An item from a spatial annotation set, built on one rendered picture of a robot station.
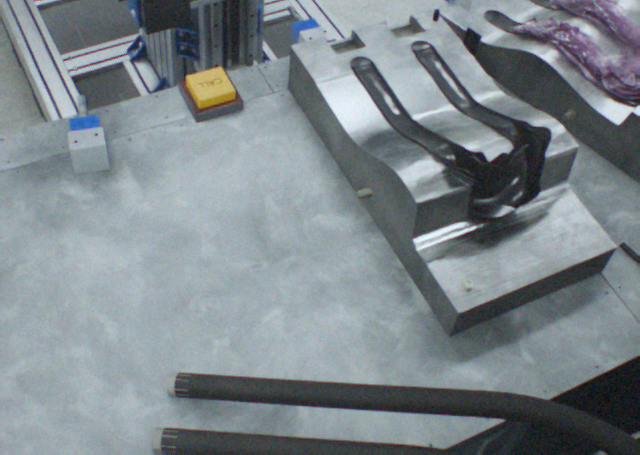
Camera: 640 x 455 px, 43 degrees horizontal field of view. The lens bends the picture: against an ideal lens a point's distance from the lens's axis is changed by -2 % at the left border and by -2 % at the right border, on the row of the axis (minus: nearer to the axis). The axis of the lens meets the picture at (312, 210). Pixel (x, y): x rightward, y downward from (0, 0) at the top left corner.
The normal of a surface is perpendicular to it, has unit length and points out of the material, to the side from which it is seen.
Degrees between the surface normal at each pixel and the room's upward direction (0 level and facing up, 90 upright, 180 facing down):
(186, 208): 0
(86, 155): 90
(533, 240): 0
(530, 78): 90
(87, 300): 0
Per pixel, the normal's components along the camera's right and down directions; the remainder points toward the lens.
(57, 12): 0.07, -0.62
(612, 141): -0.73, 0.51
